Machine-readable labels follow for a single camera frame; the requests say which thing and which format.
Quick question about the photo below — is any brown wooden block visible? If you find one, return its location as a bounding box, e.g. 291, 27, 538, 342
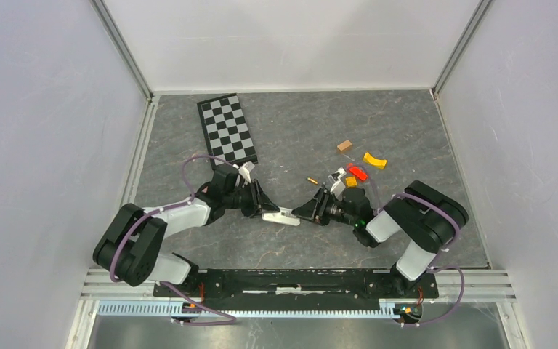
336, 140, 353, 153

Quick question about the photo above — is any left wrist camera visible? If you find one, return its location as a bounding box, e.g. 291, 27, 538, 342
238, 161, 255, 183

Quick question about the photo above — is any yellow arch block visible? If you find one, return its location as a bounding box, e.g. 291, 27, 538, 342
363, 152, 387, 169

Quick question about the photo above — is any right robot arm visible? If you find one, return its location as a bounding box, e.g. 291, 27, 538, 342
291, 180, 469, 297

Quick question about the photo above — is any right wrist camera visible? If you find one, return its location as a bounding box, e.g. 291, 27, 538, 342
328, 167, 347, 196

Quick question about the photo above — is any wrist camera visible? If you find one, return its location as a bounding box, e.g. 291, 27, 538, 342
328, 167, 347, 196
238, 161, 255, 183

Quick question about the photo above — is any checkered chess board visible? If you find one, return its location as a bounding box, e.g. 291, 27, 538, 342
197, 93, 258, 169

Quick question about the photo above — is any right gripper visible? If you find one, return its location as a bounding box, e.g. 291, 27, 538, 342
290, 187, 357, 228

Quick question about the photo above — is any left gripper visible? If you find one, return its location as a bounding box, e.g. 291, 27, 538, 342
224, 179, 280, 219

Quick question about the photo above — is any orange cube block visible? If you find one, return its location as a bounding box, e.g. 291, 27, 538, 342
344, 176, 358, 188

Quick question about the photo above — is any red rectangular block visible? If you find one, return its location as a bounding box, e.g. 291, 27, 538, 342
347, 164, 368, 182

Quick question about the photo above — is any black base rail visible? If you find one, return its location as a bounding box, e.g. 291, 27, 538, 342
177, 268, 440, 311

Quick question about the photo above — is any white remote control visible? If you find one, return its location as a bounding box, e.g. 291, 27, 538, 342
262, 207, 301, 226

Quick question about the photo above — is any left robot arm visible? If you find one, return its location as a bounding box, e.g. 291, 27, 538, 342
92, 163, 280, 296

